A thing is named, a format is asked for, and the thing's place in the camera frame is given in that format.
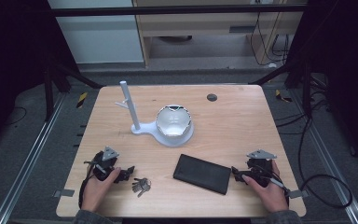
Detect thin black floor cable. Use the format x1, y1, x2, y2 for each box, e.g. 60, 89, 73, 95
4, 106, 28, 127

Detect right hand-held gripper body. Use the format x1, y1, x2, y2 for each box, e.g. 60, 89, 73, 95
243, 149, 278, 188

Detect light wooden desk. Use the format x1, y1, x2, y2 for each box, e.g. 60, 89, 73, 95
132, 0, 308, 68

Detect grey tape piece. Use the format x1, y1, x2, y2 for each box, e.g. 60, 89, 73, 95
287, 189, 310, 200
53, 189, 76, 199

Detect black wallet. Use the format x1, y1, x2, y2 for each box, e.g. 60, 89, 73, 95
172, 153, 232, 196

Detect white key stand with post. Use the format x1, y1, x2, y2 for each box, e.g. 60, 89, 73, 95
115, 80, 196, 148

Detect hanging black cables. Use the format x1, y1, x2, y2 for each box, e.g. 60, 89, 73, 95
250, 12, 291, 67

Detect white cabinet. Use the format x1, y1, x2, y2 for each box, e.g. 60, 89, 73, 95
47, 0, 145, 64

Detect aluminium floor rail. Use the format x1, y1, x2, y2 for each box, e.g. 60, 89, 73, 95
292, 90, 358, 224
0, 92, 67, 224

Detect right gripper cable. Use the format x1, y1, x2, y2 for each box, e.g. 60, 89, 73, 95
255, 166, 292, 197

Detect person's right hand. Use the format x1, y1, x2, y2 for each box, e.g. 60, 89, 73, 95
241, 160, 290, 214

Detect black looped floor cable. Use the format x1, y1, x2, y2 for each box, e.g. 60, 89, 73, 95
297, 116, 354, 209

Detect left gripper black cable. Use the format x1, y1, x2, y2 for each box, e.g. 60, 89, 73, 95
77, 160, 98, 210

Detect black floor cables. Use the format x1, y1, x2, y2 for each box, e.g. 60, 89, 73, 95
274, 83, 332, 136

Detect bunch of metal keys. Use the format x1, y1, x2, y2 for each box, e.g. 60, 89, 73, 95
131, 176, 152, 198

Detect yellow black striped tape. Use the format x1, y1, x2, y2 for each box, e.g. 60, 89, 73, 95
76, 91, 89, 109
274, 89, 293, 104

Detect black metal stand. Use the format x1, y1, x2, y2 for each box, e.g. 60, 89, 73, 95
248, 59, 316, 119
41, 60, 105, 122

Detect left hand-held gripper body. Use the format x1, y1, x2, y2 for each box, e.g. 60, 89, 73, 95
85, 146, 120, 181

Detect person's left hand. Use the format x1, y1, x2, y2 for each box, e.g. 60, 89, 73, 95
81, 167, 122, 213

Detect black horizontal bar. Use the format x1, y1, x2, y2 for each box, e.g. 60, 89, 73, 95
48, 4, 307, 17

